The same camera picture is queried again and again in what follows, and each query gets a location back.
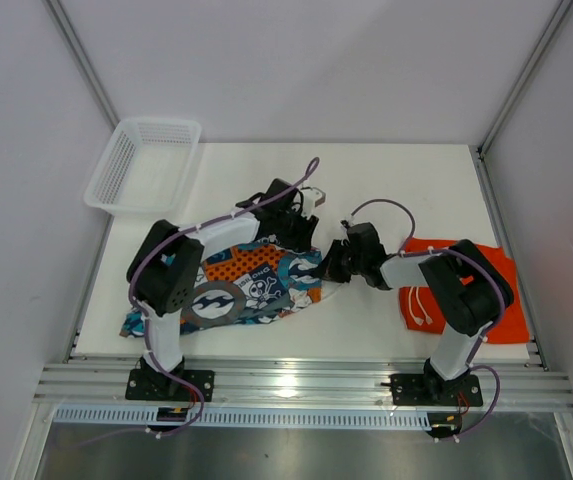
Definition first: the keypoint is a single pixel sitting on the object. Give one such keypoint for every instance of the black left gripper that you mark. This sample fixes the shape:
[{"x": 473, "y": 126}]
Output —
[{"x": 301, "y": 242}]

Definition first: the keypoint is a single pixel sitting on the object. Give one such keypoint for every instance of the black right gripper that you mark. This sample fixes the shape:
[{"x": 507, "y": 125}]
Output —
[{"x": 331, "y": 270}]

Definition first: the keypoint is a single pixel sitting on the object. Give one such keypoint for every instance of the patterned multicolour shorts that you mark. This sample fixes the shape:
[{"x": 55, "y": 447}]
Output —
[{"x": 253, "y": 284}]

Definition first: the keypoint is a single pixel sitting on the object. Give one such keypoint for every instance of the orange shorts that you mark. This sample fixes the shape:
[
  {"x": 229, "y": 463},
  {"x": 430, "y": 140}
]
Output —
[{"x": 420, "y": 311}]

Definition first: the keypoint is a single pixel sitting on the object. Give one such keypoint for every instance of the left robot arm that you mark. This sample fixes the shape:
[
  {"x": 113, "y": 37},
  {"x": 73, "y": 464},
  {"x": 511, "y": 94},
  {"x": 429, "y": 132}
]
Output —
[{"x": 164, "y": 271}]

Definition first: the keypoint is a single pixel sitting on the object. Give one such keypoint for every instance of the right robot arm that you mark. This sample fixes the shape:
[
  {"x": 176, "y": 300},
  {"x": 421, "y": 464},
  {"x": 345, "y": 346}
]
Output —
[{"x": 469, "y": 291}]

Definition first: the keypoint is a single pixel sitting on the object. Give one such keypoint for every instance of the white plastic basket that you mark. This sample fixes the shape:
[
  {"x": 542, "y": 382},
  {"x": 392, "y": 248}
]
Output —
[{"x": 147, "y": 168}]

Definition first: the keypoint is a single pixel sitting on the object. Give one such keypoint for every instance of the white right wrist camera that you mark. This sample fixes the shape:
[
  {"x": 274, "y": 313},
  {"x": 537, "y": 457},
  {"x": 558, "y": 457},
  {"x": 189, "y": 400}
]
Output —
[{"x": 348, "y": 223}]

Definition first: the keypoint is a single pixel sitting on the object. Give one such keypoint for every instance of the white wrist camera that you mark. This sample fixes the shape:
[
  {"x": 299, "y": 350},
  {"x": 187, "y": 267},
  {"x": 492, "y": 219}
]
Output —
[
  {"x": 311, "y": 199},
  {"x": 348, "y": 223}
]

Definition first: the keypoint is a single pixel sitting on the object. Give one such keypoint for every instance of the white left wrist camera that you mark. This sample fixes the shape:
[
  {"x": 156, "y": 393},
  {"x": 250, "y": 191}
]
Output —
[{"x": 311, "y": 199}]

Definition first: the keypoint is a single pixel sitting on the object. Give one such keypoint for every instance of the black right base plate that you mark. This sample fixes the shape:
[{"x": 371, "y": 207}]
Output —
[{"x": 422, "y": 389}]

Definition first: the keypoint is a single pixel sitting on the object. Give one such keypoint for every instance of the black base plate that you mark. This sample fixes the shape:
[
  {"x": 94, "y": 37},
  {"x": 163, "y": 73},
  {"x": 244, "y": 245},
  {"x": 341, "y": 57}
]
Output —
[
  {"x": 422, "y": 389},
  {"x": 147, "y": 384}
]

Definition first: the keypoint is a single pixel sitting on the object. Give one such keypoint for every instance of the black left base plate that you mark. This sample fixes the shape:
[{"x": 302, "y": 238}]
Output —
[{"x": 147, "y": 384}]

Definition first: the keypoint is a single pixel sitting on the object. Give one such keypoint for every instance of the aluminium mounting rail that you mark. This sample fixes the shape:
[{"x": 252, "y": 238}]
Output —
[{"x": 299, "y": 383}]

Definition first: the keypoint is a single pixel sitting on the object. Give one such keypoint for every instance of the white slotted cable duct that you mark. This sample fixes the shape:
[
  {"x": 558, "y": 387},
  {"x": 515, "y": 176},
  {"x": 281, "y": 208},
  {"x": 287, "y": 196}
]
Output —
[{"x": 245, "y": 417}]

